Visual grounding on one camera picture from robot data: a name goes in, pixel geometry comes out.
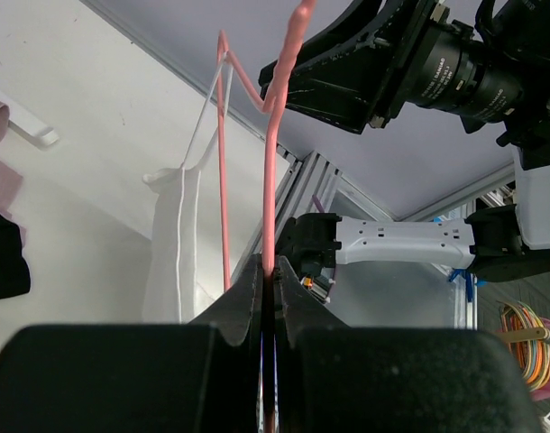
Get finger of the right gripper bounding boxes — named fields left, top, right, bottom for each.
left=286, top=1, right=419, bottom=134

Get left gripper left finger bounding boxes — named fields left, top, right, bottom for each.
left=0, top=255, right=263, bottom=432

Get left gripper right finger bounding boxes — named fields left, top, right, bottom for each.
left=274, top=258, right=542, bottom=432

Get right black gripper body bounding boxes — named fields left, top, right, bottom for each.
left=369, top=5, right=523, bottom=131

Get pink wire hanger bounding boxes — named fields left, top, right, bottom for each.
left=216, top=0, right=318, bottom=433

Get white tank top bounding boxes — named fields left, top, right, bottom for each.
left=142, top=55, right=233, bottom=323

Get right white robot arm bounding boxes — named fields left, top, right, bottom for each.
left=275, top=1, right=550, bottom=284

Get black tank top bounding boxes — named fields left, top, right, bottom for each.
left=0, top=214, right=31, bottom=299

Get pink tank top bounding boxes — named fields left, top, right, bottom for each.
left=0, top=95, right=25, bottom=226

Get white metal clothes rack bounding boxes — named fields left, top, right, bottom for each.
left=9, top=106, right=60, bottom=151

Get aluminium mounting rail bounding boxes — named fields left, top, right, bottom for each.
left=247, top=151, right=348, bottom=281

